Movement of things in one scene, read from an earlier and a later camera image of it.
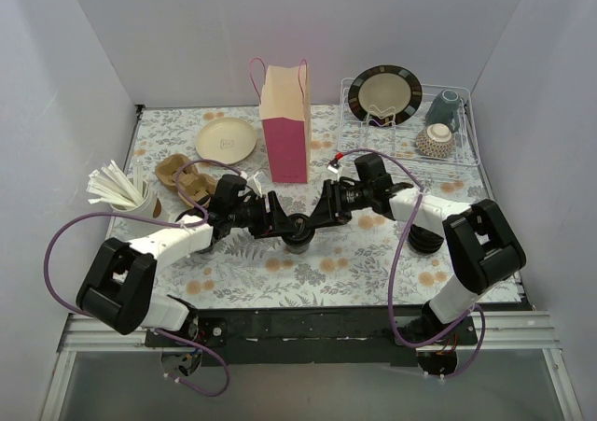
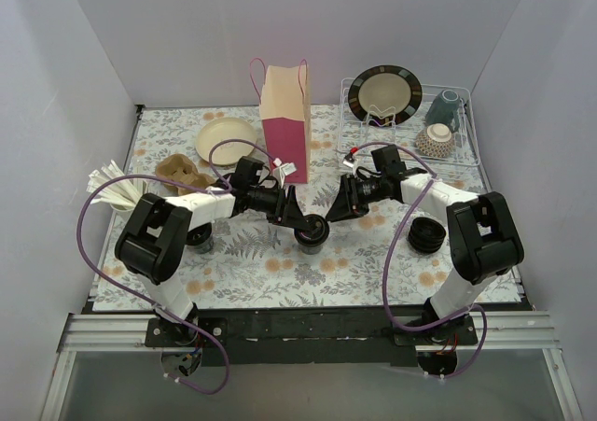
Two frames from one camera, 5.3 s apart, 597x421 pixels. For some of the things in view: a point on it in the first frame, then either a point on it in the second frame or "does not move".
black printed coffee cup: (298, 249) → (310, 250)
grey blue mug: (444, 109) does not move
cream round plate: (226, 140) does not move
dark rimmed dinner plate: (384, 95) does not move
